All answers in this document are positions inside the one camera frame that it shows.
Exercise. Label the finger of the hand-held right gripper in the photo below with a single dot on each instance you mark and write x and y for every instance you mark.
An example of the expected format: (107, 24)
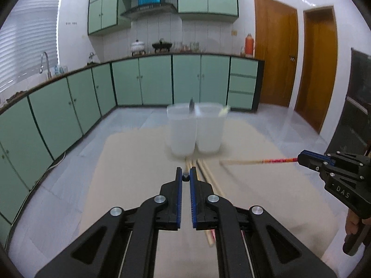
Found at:
(345, 166)
(310, 158)

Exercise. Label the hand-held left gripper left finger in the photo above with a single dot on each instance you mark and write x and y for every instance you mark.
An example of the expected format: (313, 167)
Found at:
(179, 197)

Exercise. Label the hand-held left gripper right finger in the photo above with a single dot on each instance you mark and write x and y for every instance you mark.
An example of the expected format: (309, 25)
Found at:
(193, 202)

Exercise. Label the white plastic utensil container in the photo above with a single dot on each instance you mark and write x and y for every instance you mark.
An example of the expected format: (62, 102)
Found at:
(208, 133)
(181, 133)

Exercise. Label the person's right hand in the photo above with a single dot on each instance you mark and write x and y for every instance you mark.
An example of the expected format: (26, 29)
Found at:
(351, 223)

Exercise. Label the narrow brown wooden door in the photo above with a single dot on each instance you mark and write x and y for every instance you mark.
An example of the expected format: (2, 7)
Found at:
(318, 69)

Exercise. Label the metal spoon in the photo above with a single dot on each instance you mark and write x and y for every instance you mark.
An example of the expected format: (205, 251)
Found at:
(192, 104)

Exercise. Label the wide brown wooden door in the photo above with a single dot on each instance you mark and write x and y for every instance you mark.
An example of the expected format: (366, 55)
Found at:
(275, 52)

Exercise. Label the green lower kitchen cabinets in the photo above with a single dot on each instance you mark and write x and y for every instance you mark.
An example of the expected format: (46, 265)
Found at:
(156, 81)

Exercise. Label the small bottle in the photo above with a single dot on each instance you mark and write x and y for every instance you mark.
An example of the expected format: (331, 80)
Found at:
(242, 51)

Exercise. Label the orange thermos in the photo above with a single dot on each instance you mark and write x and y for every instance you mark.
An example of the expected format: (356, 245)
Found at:
(249, 46)

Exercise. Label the row of glass jars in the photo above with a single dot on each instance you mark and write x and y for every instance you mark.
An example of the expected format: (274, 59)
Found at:
(188, 47)

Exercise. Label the black wok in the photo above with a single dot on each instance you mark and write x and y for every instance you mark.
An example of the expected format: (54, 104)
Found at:
(162, 46)

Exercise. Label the white lidded pot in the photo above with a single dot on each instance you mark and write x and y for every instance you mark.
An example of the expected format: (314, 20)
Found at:
(138, 47)

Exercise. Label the small kettle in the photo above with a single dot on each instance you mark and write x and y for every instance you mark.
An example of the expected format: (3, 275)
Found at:
(92, 58)

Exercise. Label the bottles beside sink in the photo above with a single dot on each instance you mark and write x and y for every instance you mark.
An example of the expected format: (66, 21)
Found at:
(60, 70)

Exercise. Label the metal kitchen faucet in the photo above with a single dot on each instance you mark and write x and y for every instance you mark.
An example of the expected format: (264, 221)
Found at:
(48, 68)

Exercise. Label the black range hood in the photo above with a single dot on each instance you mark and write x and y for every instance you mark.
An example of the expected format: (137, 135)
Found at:
(147, 9)

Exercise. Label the dark items on counter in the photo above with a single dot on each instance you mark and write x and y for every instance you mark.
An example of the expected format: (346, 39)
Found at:
(16, 96)

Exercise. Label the white window blinds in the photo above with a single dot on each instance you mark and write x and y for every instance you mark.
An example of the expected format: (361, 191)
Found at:
(29, 34)

